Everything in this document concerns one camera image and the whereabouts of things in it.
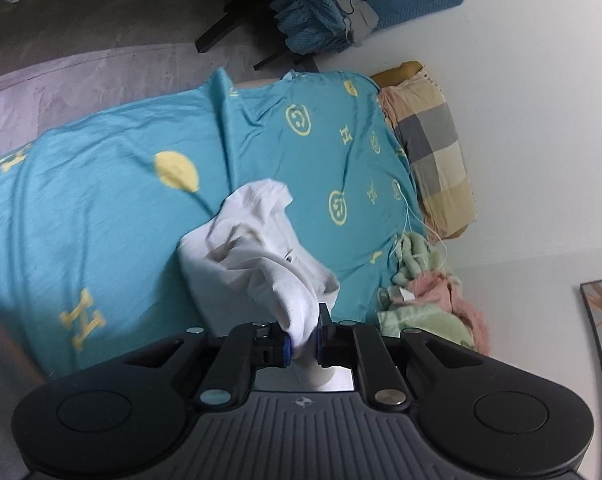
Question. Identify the green and pink blanket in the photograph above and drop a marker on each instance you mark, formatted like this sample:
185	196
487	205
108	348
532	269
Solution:
421	310

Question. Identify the plaid pillow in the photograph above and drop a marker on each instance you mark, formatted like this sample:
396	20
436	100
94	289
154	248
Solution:
433	155

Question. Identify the white garment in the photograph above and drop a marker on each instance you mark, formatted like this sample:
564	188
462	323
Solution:
261	260

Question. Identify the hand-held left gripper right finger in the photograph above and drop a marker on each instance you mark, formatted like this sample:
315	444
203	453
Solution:
320	346

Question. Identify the teal printed bed sheet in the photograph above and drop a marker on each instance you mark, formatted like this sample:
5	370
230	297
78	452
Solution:
106	200

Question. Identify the black chair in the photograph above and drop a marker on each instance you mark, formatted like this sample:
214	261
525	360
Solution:
241	7

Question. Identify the grey cloth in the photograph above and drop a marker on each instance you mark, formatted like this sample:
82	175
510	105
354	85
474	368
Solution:
361	22

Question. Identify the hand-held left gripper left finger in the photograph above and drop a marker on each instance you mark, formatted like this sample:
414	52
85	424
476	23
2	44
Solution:
286	351

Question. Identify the teal ruffled cloth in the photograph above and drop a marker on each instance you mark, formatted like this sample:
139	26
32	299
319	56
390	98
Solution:
306	20

